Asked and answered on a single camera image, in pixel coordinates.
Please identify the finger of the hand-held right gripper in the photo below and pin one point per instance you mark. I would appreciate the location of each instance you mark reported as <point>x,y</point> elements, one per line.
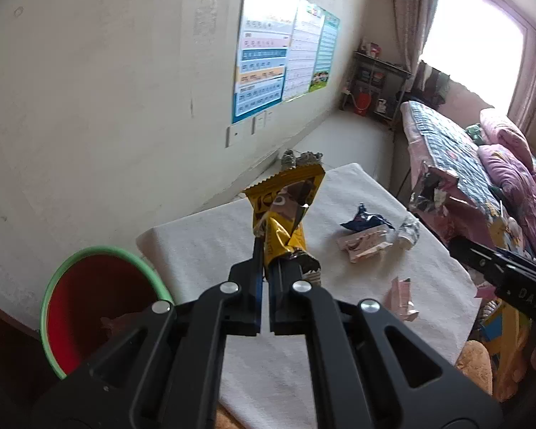
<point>478,257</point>

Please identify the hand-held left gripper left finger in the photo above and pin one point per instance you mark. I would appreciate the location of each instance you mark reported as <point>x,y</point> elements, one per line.
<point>245,295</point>

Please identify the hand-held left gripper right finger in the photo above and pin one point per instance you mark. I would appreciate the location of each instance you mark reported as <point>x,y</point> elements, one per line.
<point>286,299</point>

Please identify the yellow wrapper with dark stripes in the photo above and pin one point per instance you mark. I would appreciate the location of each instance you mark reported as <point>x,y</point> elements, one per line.
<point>277,232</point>

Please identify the pink wrapper with silver lining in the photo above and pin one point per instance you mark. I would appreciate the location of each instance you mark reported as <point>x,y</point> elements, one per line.
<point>446,183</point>

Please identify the red bucket with green rim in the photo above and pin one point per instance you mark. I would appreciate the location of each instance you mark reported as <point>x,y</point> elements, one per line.
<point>94,286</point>

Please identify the blue plastic object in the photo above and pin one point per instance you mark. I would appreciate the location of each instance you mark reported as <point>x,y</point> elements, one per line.
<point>491,328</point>

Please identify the yellow wooden chair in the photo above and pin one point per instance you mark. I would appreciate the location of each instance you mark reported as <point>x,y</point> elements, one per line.
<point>511,344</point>

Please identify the white cloth-covered table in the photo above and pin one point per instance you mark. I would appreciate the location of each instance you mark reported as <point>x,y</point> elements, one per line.
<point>196,250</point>

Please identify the crumpled silver wrapper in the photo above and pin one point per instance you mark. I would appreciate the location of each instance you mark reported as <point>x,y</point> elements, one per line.
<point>408,230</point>

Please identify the pink blanket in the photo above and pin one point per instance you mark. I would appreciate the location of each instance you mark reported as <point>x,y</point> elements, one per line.
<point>518,183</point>

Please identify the pale pink paper wrapper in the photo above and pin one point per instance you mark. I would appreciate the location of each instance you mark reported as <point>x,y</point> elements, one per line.
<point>399,297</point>

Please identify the tan fuzzy cloth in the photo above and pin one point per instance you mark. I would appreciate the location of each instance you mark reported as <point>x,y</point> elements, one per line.
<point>473,366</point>

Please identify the pink and white wrapper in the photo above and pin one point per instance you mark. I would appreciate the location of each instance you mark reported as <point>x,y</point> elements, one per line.
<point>364,243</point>

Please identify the dark blue snack wrapper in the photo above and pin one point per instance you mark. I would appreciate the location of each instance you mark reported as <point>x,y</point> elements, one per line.
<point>366,221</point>

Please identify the bed with pink bedding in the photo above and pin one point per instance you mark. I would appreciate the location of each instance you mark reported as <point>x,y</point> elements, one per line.
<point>442,143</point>

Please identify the pink pillow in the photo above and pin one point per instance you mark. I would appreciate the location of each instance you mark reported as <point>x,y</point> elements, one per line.
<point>504,129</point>

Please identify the grey shoe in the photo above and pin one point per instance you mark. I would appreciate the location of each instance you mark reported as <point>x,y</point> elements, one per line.
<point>288,160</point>
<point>310,158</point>

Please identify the dark hanging clothes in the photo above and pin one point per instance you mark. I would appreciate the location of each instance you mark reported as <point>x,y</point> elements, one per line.
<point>433,82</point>

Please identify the small red pail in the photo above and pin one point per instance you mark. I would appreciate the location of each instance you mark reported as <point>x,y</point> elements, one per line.
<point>362,102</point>

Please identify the metal shelf rack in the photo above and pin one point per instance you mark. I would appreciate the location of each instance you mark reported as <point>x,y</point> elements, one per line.
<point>384,65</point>

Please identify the bright window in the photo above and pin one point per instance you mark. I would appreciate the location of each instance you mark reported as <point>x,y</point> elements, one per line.
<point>473,40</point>

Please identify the white wall socket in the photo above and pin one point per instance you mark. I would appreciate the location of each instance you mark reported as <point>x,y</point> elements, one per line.
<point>234,136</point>

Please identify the white wall switch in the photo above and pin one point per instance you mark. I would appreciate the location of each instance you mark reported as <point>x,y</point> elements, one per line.
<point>260,124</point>

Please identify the blue chart wall poster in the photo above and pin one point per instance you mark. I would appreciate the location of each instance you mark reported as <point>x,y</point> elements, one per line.
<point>261,62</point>

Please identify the white chart wall poster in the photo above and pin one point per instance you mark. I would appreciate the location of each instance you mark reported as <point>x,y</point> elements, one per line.
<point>303,49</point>

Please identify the green chart wall poster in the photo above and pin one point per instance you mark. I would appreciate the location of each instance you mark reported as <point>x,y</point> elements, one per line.
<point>328,40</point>

